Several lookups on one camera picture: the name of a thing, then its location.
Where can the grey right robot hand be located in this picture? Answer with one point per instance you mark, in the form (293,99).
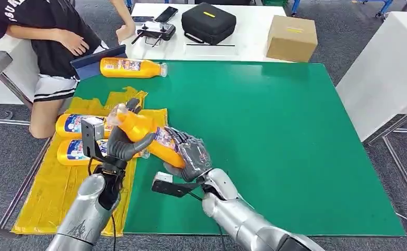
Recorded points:
(194,157)

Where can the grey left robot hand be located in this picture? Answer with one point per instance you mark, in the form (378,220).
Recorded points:
(120,147)

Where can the orange drink bottle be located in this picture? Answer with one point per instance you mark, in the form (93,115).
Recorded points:
(70,152)
(68,126)
(130,67)
(137,128)

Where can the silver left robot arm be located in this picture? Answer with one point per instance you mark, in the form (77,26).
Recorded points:
(85,214)

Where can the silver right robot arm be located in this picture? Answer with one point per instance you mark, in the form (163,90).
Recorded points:
(244,218)

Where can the green table mat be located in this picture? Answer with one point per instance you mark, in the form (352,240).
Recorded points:
(276,138)

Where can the blue folder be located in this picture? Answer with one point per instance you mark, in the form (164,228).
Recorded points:
(96,64)

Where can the yellow plastic sheet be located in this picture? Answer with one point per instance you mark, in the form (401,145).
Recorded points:
(44,194)

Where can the black remote controller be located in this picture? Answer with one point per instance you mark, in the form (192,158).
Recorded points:
(156,32)

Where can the person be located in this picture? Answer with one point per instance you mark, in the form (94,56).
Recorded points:
(51,41)

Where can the phone with pale screen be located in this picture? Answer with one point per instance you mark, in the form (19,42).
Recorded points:
(144,19)

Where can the black zip case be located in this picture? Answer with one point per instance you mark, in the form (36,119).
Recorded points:
(208,22)

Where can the white table with items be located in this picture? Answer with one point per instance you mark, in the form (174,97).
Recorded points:
(253,31)

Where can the black phone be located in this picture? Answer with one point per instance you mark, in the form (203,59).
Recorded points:
(166,14)

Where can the cardboard box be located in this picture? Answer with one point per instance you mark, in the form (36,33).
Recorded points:
(291,38)

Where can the green crate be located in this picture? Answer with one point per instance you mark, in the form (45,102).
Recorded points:
(274,2)

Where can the bare white table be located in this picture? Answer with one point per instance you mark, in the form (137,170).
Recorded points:
(386,69)

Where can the blue metal rack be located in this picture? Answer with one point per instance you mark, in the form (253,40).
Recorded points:
(343,1)

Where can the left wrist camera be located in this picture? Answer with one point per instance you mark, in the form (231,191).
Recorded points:
(92,128)

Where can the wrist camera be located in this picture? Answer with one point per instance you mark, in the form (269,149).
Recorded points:
(170,187)
(92,128)

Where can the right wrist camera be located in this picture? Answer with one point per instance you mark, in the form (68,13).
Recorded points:
(170,187)

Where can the steel work table frame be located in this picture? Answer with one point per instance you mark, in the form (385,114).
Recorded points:
(23,183)

